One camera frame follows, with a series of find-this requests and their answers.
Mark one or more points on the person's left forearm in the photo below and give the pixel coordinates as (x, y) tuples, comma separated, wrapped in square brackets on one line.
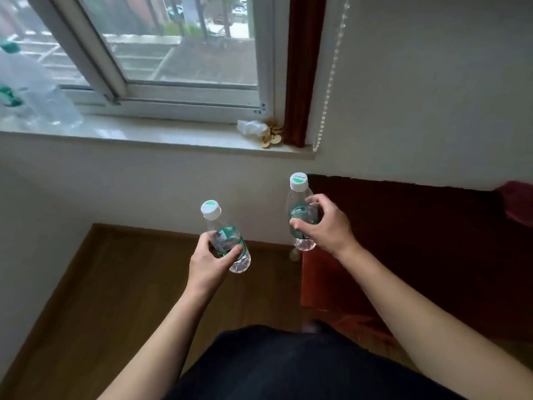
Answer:
[(158, 345)]

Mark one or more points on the crumpled clear plastic wrap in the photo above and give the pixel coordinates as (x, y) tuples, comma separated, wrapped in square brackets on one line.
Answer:
[(252, 128)]

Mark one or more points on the clear water bottle green cap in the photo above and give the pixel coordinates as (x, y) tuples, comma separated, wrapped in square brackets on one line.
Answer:
[(37, 87)]

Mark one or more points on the gold coin ornament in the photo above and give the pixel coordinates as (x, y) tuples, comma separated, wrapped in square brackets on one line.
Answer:
[(272, 135)]

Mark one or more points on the dark red wooden furniture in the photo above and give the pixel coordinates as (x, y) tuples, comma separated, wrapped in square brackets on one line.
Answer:
[(416, 249)]

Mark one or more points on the clear water bottle green label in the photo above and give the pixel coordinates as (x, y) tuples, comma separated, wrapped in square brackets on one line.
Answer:
[(10, 102)]

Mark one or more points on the person's right thumb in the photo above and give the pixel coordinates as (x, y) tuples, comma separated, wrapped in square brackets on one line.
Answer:
[(300, 226)]

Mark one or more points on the person's black clothing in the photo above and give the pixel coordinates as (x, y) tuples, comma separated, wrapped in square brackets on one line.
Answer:
[(308, 366)]

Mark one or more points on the red cloth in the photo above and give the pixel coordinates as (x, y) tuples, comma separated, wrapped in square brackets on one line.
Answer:
[(518, 202)]

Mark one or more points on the person's right hand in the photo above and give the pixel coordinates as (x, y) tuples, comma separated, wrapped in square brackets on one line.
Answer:
[(333, 233)]

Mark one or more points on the white sliding window frame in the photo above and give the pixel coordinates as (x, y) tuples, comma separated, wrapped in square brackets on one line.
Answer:
[(183, 95)]

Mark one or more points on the white stone windowsill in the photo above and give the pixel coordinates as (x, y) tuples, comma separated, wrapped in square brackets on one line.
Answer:
[(158, 135)]

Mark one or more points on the person's left hand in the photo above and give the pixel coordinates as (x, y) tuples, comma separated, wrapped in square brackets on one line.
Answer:
[(202, 270)]

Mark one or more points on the clear water bottle white cap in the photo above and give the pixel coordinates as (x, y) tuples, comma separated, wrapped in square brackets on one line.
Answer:
[(227, 237), (297, 204)]

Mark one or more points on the person's left thumb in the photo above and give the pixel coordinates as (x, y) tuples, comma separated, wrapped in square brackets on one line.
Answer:
[(231, 252)]

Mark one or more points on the person's right forearm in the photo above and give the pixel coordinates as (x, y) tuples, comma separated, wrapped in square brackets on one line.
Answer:
[(420, 324)]

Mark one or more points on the dark red curtain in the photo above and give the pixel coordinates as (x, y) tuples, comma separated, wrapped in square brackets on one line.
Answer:
[(302, 66)]

